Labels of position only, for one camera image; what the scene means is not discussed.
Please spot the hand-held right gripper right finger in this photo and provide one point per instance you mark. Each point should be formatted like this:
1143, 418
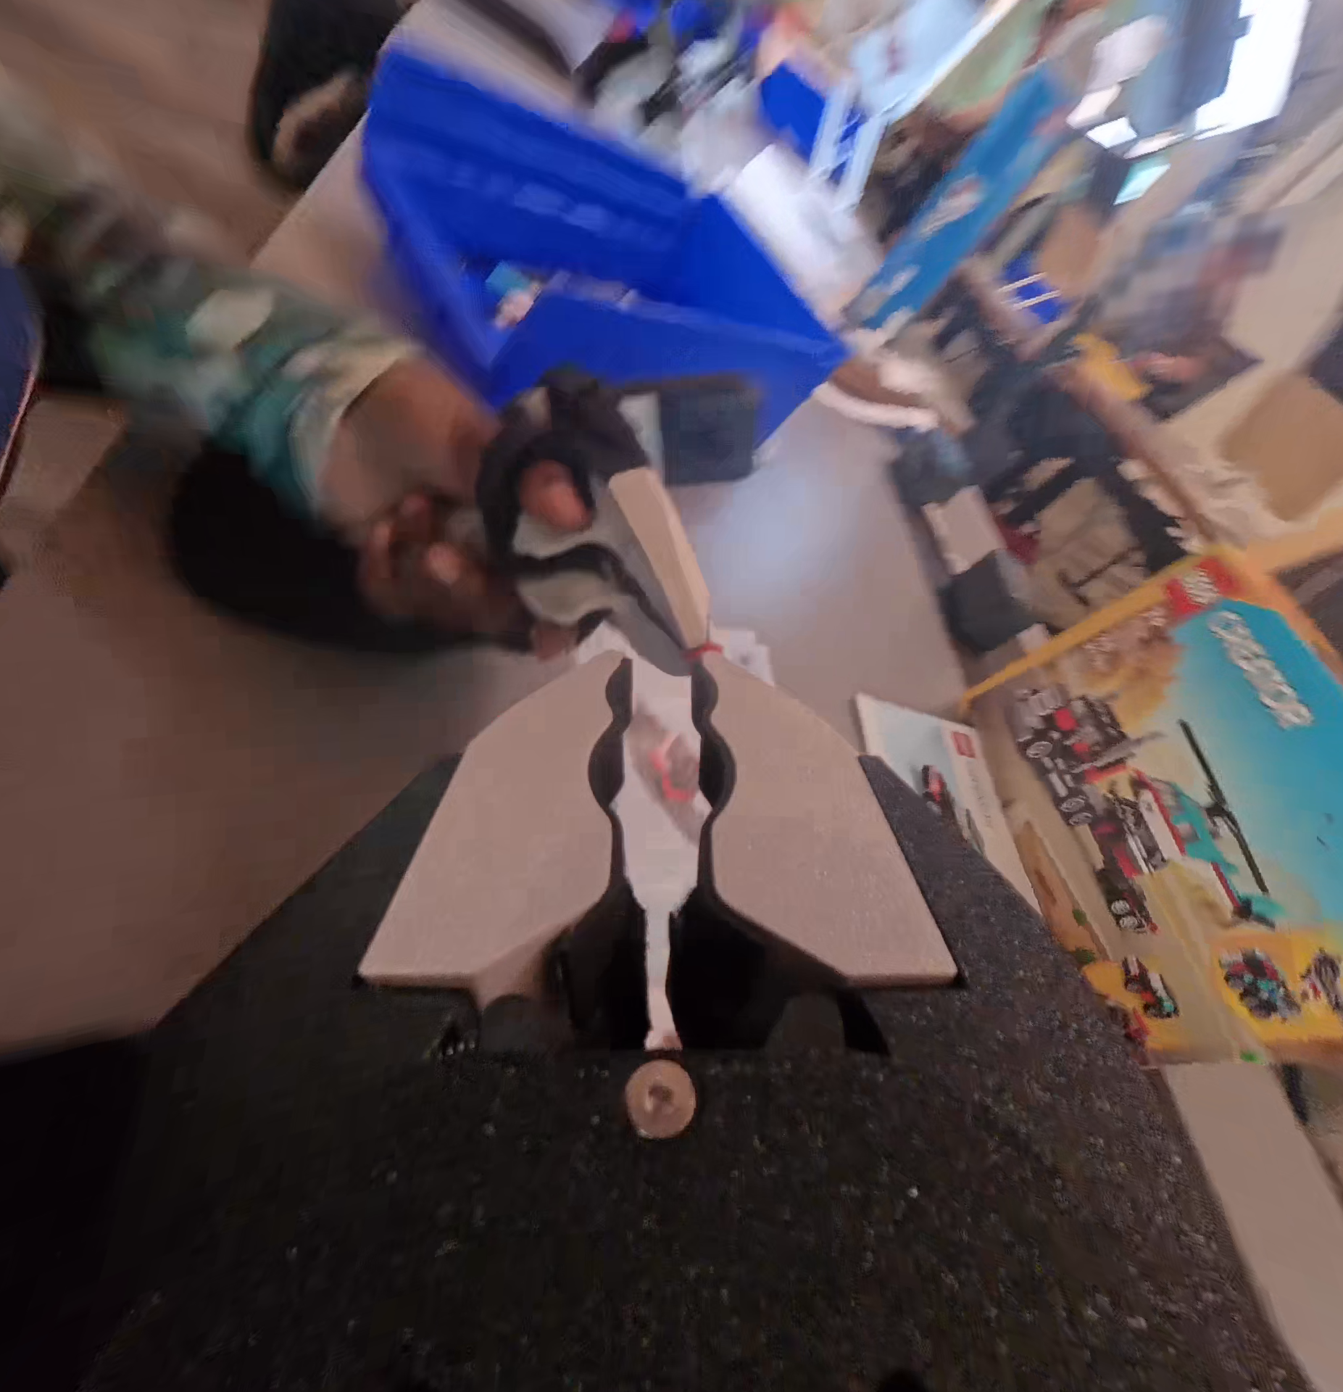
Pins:
813, 859

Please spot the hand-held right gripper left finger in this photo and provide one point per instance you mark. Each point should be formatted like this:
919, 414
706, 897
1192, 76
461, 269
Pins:
509, 859

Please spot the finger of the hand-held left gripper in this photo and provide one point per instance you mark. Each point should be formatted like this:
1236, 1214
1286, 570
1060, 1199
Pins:
563, 581
661, 544

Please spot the person's left forearm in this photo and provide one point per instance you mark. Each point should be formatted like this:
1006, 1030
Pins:
214, 316

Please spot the grey-brown desk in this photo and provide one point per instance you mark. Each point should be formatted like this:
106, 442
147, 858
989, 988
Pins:
247, 815

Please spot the person's left hand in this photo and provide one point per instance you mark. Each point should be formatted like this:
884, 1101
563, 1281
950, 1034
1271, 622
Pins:
422, 479

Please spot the blue plastic crate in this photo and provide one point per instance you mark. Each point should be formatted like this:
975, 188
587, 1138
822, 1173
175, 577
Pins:
628, 336

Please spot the small black box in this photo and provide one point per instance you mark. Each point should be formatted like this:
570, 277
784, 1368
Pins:
709, 434

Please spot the closed pale instruction booklet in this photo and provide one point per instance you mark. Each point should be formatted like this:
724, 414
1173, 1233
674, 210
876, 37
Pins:
932, 783

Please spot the open building instruction booklet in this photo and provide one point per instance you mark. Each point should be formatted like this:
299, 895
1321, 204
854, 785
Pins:
656, 871

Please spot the dark cloth bundle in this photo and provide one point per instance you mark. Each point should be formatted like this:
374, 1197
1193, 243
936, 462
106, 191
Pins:
247, 564

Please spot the colourful toy set box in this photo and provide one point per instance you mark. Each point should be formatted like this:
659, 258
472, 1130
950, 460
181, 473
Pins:
1225, 815

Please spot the blue cardboard box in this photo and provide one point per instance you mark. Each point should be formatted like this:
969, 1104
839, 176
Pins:
954, 217

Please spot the dark furry object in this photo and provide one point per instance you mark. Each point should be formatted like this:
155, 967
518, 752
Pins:
324, 65

